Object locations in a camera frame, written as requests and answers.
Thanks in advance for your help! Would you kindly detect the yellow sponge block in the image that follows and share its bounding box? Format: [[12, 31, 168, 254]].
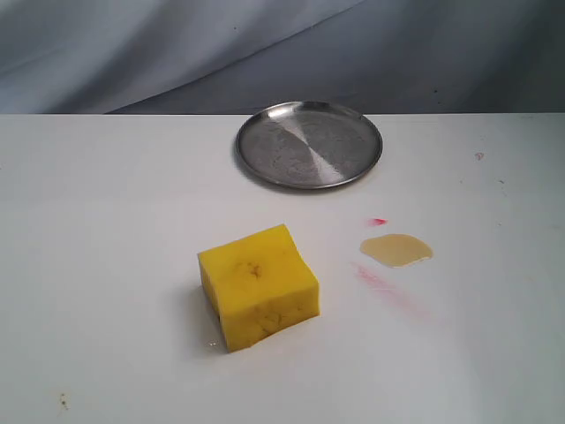
[[198, 224, 320, 352]]

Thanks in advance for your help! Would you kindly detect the tan liquid spill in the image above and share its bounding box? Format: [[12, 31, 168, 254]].
[[359, 234, 433, 268]]

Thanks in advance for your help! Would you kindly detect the round steel plate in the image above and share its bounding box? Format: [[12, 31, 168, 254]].
[[233, 101, 383, 191]]

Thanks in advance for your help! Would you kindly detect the grey backdrop cloth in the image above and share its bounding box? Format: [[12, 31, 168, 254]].
[[1, 1, 564, 114]]

